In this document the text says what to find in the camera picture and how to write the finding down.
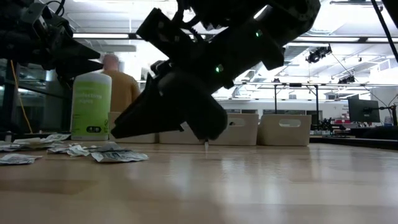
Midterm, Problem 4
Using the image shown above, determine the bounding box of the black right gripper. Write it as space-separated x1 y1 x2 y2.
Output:
110 58 234 141

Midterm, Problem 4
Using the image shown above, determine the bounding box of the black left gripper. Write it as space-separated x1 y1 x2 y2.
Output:
18 0 104 80

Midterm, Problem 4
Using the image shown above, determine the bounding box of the green striped gauze packet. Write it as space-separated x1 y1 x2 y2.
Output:
46 144 91 157
90 141 126 152

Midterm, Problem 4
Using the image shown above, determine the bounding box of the grey plastic bin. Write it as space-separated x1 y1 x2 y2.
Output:
108 111 158 144
157 121 205 145
210 113 260 146
256 113 312 147

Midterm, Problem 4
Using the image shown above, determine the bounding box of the black overhead light bar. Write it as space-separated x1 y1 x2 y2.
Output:
71 32 398 44

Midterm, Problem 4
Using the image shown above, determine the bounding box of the person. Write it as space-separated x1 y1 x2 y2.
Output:
99 53 141 113

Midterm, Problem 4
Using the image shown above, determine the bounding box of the green wipes canister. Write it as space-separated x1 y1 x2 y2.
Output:
70 72 112 141

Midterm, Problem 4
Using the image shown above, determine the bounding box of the white printed packet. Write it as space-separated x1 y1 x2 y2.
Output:
14 133 71 146
0 141 22 152

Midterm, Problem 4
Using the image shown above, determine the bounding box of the black ceiling spotlight cluster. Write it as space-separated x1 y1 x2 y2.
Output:
338 75 356 85
306 44 333 64

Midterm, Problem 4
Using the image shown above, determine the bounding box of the dark background desk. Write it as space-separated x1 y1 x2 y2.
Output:
309 125 398 139

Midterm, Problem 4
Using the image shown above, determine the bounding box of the black computer monitor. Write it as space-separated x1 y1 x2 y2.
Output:
347 98 381 123

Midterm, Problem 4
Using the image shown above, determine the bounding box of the dark rounded background object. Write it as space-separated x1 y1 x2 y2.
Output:
362 124 398 141

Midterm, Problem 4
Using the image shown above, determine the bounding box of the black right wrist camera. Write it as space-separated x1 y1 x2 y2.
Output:
150 60 174 80

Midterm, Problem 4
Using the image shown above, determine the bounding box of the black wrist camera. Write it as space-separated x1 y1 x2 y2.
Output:
21 0 50 29
150 60 174 80

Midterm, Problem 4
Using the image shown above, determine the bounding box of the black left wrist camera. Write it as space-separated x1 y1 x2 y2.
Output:
21 0 50 29

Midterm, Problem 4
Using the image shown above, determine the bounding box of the yellow cable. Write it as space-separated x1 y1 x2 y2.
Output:
10 60 34 134

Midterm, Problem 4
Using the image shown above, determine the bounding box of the silver ventilation duct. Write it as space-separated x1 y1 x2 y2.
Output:
283 43 308 67

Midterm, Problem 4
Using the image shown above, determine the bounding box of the black right arm base cable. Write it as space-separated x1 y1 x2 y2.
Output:
371 0 398 65

